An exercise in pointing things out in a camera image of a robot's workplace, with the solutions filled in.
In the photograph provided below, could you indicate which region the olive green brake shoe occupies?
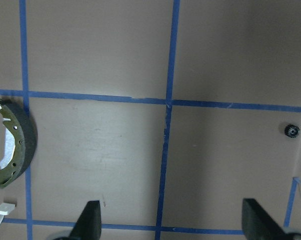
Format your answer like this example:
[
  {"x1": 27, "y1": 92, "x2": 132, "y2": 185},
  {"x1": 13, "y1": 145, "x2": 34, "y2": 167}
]
[{"x1": 0, "y1": 99, "x2": 37, "y2": 189}]

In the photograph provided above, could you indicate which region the black bearing gear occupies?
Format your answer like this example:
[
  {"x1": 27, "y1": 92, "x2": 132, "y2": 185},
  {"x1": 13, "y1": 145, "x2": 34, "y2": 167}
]
[{"x1": 284, "y1": 124, "x2": 300, "y2": 139}]

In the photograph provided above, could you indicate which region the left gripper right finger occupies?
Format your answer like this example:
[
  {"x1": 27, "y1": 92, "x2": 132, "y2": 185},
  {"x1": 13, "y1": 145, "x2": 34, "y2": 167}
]
[{"x1": 241, "y1": 198, "x2": 286, "y2": 240}]

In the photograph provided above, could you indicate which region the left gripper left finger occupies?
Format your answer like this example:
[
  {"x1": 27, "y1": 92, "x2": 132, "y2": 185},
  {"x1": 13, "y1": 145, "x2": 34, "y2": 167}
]
[{"x1": 68, "y1": 200, "x2": 102, "y2": 240}]

